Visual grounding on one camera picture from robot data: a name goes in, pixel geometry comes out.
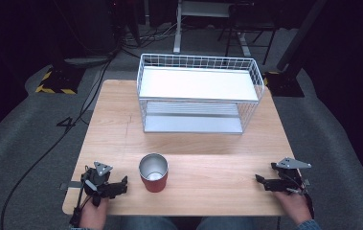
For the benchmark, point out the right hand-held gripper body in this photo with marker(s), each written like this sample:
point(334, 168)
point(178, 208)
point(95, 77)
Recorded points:
point(289, 179)

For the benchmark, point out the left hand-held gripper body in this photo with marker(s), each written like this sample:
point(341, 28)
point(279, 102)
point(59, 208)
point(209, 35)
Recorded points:
point(96, 187)

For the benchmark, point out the person's right hand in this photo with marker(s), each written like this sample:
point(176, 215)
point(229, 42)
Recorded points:
point(292, 206)

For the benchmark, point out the person's left hand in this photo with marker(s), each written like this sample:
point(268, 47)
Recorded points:
point(93, 214)

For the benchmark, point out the red cup with steel inside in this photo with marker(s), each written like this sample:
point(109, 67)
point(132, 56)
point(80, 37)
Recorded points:
point(154, 174)

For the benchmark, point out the person's left leg in jeans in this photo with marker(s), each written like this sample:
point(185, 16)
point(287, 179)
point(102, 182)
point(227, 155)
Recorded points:
point(147, 223)

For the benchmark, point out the person's leg in jeans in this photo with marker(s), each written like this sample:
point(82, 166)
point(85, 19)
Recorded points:
point(236, 223)
point(147, 223)

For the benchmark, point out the person's right leg in jeans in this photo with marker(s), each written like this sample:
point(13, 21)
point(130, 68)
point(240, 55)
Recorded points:
point(236, 223)

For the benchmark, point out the black base with hazard tape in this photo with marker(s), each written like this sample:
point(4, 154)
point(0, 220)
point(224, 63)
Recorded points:
point(59, 80)

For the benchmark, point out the black stand with hazard tape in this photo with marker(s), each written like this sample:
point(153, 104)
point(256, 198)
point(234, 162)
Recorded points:
point(292, 64)

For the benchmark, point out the black chair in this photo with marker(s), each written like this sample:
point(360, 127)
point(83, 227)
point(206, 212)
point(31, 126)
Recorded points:
point(249, 22)

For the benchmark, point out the dark equipment cabinet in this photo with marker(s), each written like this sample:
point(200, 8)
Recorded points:
point(93, 25)

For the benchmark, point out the white desk frame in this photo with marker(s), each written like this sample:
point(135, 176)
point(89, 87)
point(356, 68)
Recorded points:
point(178, 28)

